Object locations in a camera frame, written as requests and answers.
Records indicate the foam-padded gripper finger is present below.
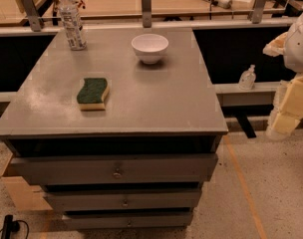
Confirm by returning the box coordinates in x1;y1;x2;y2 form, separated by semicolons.
266;74;303;140
263;32;287;57

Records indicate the green and yellow sponge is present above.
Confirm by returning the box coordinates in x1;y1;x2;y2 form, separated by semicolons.
77;78;110;111

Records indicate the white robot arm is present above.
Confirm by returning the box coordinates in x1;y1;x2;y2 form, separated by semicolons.
263;13;303;140

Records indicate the white ceramic bowl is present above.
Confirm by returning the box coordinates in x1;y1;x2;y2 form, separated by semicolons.
132;34;169;65

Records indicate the hand sanitizer pump bottle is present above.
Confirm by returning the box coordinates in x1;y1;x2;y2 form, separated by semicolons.
238;65;256;90

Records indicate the middle grey drawer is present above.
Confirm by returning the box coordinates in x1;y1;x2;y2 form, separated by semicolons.
44;189;201;212

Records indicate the grey drawer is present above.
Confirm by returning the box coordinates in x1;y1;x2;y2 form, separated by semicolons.
44;189;201;212
10;153;217;185
62;211;192;230

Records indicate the grey drawer cabinet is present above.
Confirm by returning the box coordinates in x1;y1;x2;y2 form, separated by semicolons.
0;29;227;217

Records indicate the top grey drawer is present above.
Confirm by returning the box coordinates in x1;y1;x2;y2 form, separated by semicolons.
10;153;217;185

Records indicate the wooden desk behind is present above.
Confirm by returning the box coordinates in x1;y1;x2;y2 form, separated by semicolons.
79;0;255;18

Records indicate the clear plastic water bottle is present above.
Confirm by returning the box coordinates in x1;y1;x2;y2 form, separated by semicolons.
59;0;87;51

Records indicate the bottom grey drawer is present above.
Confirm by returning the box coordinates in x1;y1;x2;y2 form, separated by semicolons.
62;211;192;230

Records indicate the right metal bracket post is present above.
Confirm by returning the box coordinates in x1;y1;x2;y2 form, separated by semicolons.
248;0;268;24

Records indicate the metal bracket post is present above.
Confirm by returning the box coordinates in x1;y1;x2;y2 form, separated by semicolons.
248;0;268;24
21;0;43;32
142;0;152;28

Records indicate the middle metal bracket post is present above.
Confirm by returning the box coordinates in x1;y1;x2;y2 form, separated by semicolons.
142;0;152;28

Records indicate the left metal bracket post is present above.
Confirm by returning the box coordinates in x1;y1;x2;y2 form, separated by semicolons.
21;0;43;32

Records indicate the black power plug and cable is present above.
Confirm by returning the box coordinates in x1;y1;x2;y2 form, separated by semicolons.
0;214;30;239

